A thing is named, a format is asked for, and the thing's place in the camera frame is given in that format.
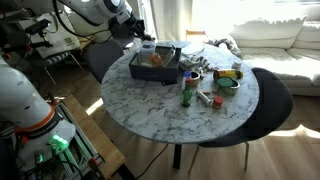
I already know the grey patterned cloth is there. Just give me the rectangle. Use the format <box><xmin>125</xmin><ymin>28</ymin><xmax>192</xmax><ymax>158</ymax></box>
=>
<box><xmin>179</xmin><ymin>53</ymin><xmax>214</xmax><ymax>73</ymax></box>

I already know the white tote bag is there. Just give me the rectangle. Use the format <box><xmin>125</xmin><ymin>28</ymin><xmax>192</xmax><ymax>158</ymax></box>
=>
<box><xmin>18</xmin><ymin>11</ymin><xmax>82</xmax><ymax>60</ymax></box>

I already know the white tube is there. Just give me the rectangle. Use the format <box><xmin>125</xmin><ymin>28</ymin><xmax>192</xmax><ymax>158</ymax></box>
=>
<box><xmin>196</xmin><ymin>90</ymin><xmax>213</xmax><ymax>107</ymax></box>

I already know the orange object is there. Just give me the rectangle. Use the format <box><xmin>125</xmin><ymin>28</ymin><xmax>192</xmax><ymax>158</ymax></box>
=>
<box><xmin>149</xmin><ymin>53</ymin><xmax>165</xmax><ymax>69</ymax></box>

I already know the clear plastic cup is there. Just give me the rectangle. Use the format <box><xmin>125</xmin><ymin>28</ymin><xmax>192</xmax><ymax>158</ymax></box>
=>
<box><xmin>137</xmin><ymin>41</ymin><xmax>157</xmax><ymax>67</ymax></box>

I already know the metal robot mounting frame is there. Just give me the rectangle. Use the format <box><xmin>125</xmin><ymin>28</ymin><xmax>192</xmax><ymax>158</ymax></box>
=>
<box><xmin>49</xmin><ymin>101</ymin><xmax>106</xmax><ymax>180</ymax></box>

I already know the black floor cable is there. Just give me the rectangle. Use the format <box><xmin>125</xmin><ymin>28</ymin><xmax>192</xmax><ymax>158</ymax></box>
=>
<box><xmin>134</xmin><ymin>143</ymin><xmax>170</xmax><ymax>180</ymax></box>

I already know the white bottle blue cap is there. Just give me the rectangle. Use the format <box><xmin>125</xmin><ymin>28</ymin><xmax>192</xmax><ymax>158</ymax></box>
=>
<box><xmin>181</xmin><ymin>70</ymin><xmax>193</xmax><ymax>92</ymax></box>

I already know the green plastic bottle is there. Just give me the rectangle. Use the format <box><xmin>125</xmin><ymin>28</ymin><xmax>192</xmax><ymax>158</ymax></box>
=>
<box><xmin>180</xmin><ymin>88</ymin><xmax>194</xmax><ymax>108</ymax></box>

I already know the red-capped small jar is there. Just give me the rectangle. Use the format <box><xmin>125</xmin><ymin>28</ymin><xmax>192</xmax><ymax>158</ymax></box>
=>
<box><xmin>211</xmin><ymin>96</ymin><xmax>224</xmax><ymax>110</ymax></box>

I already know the metal bowl with green lid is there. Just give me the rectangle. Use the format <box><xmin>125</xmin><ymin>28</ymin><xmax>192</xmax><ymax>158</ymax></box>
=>
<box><xmin>216</xmin><ymin>77</ymin><xmax>241</xmax><ymax>97</ymax></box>

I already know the dark office chair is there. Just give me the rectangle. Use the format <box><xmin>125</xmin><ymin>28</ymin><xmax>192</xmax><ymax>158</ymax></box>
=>
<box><xmin>111</xmin><ymin>23</ymin><xmax>138</xmax><ymax>50</ymax></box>

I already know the small white bottle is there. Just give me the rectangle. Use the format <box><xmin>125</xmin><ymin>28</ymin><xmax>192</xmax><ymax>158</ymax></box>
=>
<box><xmin>231</xmin><ymin>60</ymin><xmax>243</xmax><ymax>71</ymax></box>

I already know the round open tin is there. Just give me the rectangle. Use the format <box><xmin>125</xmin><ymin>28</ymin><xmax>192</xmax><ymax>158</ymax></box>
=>
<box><xmin>189</xmin><ymin>71</ymin><xmax>202</xmax><ymax>88</ymax></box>

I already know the black camera on stand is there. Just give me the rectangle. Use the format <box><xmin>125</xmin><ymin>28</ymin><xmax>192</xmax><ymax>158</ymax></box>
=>
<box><xmin>23</xmin><ymin>18</ymin><xmax>52</xmax><ymax>37</ymax></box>

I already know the yellow labelled can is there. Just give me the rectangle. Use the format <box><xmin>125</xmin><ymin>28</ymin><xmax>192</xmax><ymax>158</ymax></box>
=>
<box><xmin>213</xmin><ymin>68</ymin><xmax>244</xmax><ymax>82</ymax></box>

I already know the dark blue cardboard box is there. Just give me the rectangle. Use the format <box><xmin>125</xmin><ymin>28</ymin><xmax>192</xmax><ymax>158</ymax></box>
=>
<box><xmin>128</xmin><ymin>45</ymin><xmax>183</xmax><ymax>85</ymax></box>

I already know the white sofa cushion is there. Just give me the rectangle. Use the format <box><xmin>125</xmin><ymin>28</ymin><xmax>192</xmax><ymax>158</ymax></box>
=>
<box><xmin>229</xmin><ymin>16</ymin><xmax>308</xmax><ymax>49</ymax></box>

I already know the grey upholstered chair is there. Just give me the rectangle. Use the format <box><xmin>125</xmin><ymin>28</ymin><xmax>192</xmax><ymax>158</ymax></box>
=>
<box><xmin>86</xmin><ymin>39</ymin><xmax>125</xmax><ymax>84</ymax></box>

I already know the white sofa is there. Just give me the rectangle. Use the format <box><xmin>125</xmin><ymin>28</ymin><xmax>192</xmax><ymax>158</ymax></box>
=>
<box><xmin>229</xmin><ymin>16</ymin><xmax>320</xmax><ymax>98</ymax></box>

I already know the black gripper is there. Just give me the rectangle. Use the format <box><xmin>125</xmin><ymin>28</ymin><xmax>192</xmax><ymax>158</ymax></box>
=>
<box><xmin>124</xmin><ymin>11</ymin><xmax>157</xmax><ymax>42</ymax></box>

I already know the black table leg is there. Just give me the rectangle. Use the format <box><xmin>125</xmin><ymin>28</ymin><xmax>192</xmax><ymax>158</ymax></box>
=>
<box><xmin>172</xmin><ymin>143</ymin><xmax>183</xmax><ymax>170</ymax></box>

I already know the white curtain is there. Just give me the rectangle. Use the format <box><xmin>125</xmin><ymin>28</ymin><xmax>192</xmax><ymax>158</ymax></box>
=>
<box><xmin>149</xmin><ymin>0</ymin><xmax>194</xmax><ymax>42</ymax></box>

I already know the dark blue upholstered chair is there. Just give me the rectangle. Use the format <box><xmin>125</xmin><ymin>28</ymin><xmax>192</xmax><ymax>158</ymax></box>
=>
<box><xmin>188</xmin><ymin>67</ymin><xmax>295</xmax><ymax>176</ymax></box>

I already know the clear round plate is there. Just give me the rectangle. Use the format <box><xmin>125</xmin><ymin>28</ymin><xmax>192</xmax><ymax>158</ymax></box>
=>
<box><xmin>181</xmin><ymin>44</ymin><xmax>206</xmax><ymax>57</ymax></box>

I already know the patterned throw blanket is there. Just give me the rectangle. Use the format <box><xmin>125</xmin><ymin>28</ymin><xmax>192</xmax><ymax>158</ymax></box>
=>
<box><xmin>205</xmin><ymin>37</ymin><xmax>242</xmax><ymax>58</ymax></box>

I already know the small wooden side table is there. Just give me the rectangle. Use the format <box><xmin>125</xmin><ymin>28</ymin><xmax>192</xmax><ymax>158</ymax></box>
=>
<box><xmin>77</xmin><ymin>35</ymin><xmax>98</xmax><ymax>52</ymax></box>

